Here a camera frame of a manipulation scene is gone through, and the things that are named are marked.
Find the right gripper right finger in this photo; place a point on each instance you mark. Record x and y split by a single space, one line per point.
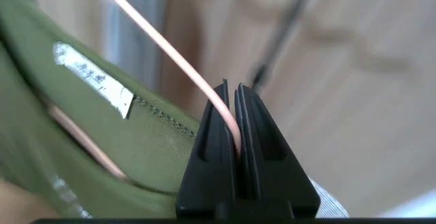
272 176

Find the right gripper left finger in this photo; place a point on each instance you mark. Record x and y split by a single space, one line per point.
211 169

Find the green long-sleeved shirt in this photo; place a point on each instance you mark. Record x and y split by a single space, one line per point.
153 142

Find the pink clothes hanger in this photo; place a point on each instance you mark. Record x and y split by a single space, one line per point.
170 53

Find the pale grey shorts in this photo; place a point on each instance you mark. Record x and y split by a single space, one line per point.
136 30

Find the black clothes rack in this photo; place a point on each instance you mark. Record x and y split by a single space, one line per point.
282 36

